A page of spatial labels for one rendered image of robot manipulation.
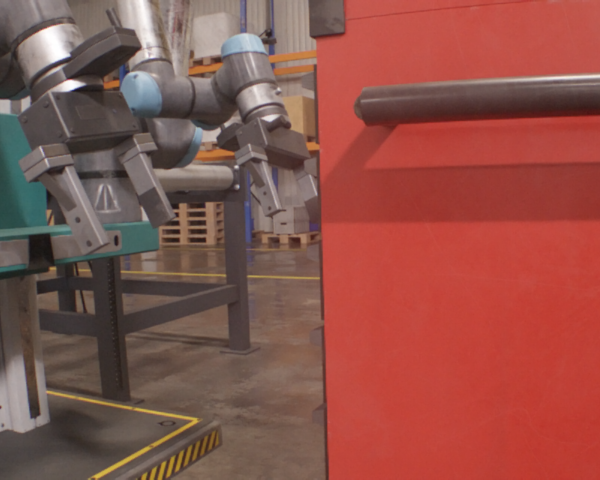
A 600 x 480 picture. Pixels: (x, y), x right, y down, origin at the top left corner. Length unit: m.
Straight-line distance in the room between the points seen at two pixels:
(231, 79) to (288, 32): 11.28
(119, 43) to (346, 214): 0.27
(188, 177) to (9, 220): 1.63
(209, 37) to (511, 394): 11.11
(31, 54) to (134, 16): 0.50
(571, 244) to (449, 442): 0.18
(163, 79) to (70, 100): 0.46
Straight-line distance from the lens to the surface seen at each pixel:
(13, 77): 0.82
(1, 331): 1.31
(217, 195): 3.20
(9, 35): 0.69
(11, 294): 1.27
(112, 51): 0.63
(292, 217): 10.38
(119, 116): 0.69
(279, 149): 1.00
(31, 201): 1.25
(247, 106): 1.04
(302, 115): 10.39
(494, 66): 0.49
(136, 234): 1.23
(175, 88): 1.08
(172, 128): 1.29
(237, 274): 3.14
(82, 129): 0.63
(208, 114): 1.13
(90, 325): 2.48
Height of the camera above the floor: 0.76
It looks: 3 degrees down
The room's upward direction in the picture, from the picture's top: 2 degrees counter-clockwise
